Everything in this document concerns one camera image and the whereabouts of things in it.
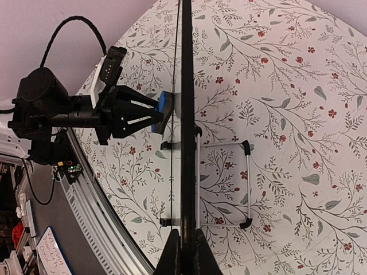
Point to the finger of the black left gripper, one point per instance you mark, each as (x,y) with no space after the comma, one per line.
(124,126)
(128,99)

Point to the blue whiteboard eraser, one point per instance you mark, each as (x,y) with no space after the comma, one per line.
(166,107)

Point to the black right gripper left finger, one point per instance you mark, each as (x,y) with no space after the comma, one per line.
(169,262)

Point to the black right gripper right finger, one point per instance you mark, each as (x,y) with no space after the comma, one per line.
(204,261)

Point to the floral patterned table mat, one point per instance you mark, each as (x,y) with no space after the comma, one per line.
(280,97)

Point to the small black-framed whiteboard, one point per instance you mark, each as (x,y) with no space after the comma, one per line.
(183,122)

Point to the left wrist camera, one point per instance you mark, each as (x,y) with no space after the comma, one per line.
(111,67)

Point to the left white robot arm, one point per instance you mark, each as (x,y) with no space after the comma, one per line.
(14,146)

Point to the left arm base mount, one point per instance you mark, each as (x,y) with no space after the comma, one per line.
(68,170)

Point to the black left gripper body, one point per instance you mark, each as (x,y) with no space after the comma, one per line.
(41,104)

